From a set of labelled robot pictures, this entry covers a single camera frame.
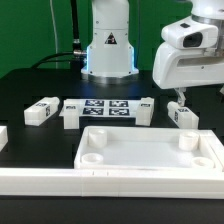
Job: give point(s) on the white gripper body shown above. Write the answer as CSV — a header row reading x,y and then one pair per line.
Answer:
x,y
175,68

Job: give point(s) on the white desk top tray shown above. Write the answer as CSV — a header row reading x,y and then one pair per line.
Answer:
x,y
135,148

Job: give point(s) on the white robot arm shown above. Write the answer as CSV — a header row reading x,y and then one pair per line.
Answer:
x,y
110,56

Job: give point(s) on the white sheet with fiducial markers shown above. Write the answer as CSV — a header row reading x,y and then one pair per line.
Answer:
x,y
104,108

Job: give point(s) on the white block at left edge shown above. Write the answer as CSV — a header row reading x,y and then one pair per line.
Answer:
x,y
3,137

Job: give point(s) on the white right barrier rail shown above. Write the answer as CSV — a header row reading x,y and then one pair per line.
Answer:
x,y
212,148

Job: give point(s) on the white barrier rail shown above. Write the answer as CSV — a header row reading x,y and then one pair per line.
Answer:
x,y
212,148
111,183

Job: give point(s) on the white front barrier rail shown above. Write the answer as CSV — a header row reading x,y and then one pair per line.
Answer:
x,y
111,183

